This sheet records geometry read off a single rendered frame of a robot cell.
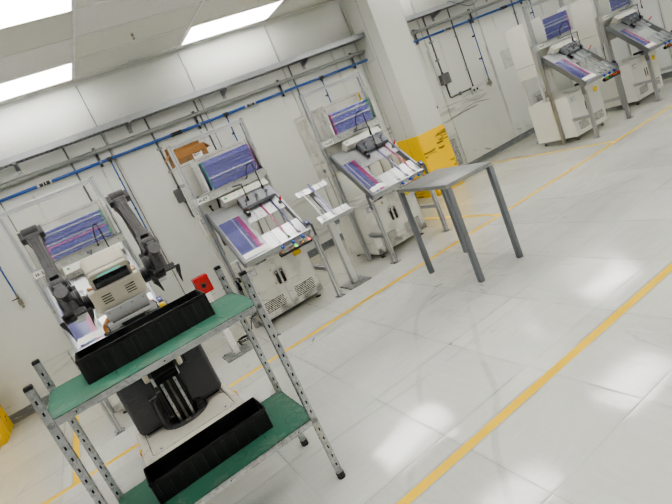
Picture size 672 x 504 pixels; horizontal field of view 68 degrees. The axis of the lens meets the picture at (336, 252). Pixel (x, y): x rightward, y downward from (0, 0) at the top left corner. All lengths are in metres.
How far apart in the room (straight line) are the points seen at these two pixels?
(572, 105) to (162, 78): 5.27
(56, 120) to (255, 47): 2.50
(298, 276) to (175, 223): 1.94
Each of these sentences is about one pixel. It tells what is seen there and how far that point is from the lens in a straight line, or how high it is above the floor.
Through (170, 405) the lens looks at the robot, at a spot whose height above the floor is 0.39.
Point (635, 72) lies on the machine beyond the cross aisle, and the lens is 8.92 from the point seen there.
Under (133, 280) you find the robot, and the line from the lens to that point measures 2.86.
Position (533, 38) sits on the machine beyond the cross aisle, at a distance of 7.68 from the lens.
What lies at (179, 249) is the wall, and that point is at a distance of 6.28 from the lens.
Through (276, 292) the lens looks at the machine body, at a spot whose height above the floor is 0.27.
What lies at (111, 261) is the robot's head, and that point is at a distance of 2.79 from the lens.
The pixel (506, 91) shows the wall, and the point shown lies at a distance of 9.26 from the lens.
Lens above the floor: 1.51
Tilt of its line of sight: 13 degrees down
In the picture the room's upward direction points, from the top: 24 degrees counter-clockwise
